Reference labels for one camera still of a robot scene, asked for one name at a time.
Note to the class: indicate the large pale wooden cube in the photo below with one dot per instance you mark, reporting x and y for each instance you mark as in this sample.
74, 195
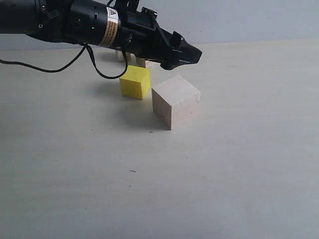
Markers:
175, 101

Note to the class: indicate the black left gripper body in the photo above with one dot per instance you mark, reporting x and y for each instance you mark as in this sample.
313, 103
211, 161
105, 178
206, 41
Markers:
140, 34

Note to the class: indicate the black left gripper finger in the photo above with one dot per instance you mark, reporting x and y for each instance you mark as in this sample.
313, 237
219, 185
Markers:
184, 53
172, 65

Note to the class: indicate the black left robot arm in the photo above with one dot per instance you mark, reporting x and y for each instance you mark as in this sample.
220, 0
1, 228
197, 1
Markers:
116, 25

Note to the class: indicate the small wooden cube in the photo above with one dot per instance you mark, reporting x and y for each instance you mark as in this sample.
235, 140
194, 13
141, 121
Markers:
120, 57

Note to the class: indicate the medium wooden cube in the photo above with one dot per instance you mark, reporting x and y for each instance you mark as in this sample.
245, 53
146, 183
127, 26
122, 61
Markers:
145, 63

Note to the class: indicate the yellow cube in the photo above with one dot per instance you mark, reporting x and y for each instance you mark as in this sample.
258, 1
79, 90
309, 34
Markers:
136, 82

